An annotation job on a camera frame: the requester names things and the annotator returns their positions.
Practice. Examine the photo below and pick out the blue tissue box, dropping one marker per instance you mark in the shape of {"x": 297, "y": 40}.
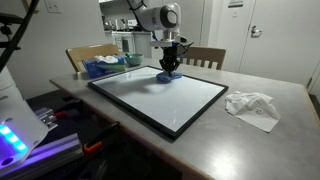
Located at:
{"x": 102, "y": 65}

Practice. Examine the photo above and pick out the white stove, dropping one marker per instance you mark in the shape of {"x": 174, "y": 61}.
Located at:
{"x": 123, "y": 34}

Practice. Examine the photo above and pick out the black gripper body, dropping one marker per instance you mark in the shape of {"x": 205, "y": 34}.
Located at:
{"x": 170, "y": 56}

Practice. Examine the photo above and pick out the blue microfiber towel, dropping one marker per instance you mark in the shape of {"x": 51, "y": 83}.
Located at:
{"x": 165, "y": 77}

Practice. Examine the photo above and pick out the black framed whiteboard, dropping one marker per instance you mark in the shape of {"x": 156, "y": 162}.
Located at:
{"x": 169, "y": 107}

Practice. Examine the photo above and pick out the light wooden chair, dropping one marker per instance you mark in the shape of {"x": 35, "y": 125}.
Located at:
{"x": 79, "y": 54}

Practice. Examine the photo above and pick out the brown wooden chair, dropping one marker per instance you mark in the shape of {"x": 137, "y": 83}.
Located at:
{"x": 203, "y": 54}

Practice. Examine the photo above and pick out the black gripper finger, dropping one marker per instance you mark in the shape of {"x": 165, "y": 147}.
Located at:
{"x": 174, "y": 66}
{"x": 165, "y": 67}

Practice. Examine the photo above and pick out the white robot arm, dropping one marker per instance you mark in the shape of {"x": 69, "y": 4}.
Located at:
{"x": 166, "y": 18}

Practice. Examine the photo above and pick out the red handled clamp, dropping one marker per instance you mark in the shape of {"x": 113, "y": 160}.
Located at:
{"x": 70, "y": 109}

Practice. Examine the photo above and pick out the silver door handle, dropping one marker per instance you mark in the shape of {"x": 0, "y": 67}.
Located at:
{"x": 255, "y": 33}

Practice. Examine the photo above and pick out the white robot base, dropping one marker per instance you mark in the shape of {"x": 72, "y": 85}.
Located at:
{"x": 21, "y": 130}

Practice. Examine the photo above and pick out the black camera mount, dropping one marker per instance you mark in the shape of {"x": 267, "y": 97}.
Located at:
{"x": 6, "y": 21}

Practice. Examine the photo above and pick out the green bowl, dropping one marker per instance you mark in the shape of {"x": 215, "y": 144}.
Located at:
{"x": 134, "y": 59}

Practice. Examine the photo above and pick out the white wall switch plate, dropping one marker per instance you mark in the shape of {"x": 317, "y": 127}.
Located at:
{"x": 52, "y": 6}

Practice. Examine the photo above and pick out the orange handled clamp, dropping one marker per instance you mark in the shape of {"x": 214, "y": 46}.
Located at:
{"x": 96, "y": 143}

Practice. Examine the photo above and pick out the white crumpled cloth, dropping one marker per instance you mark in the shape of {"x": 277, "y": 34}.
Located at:
{"x": 253, "y": 108}

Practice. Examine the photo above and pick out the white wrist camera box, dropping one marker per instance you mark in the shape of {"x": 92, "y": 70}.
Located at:
{"x": 169, "y": 43}

